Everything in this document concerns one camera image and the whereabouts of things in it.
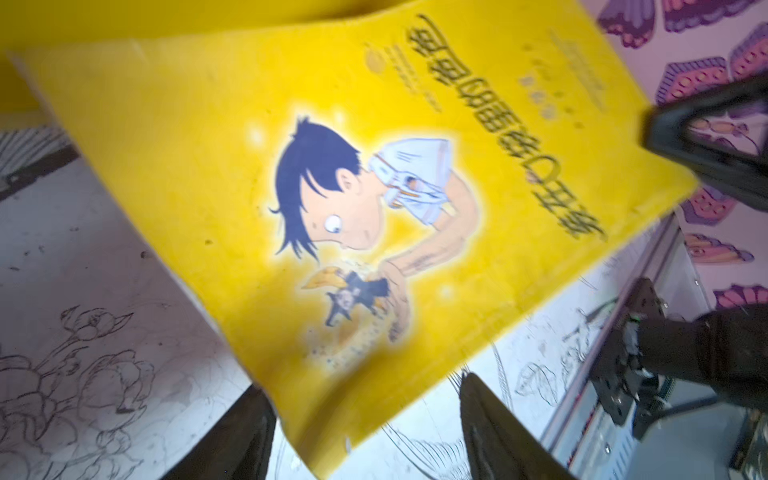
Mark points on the aluminium mounting rail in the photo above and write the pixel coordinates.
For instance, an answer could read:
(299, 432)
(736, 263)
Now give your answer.
(610, 427)

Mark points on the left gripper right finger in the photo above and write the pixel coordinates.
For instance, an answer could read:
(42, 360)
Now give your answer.
(498, 445)

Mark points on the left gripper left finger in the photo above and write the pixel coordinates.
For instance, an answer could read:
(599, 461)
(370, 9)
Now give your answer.
(237, 447)

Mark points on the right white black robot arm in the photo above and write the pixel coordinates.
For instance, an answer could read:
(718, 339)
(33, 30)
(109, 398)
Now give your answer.
(724, 349)

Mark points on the yellow wooden bookshelf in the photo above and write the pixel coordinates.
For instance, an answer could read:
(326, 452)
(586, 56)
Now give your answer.
(40, 23)

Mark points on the yellow cartoon book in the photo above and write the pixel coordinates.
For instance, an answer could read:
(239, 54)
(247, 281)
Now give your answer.
(361, 205)

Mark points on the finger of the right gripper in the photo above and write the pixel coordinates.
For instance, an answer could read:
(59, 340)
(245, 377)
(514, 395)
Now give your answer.
(668, 132)

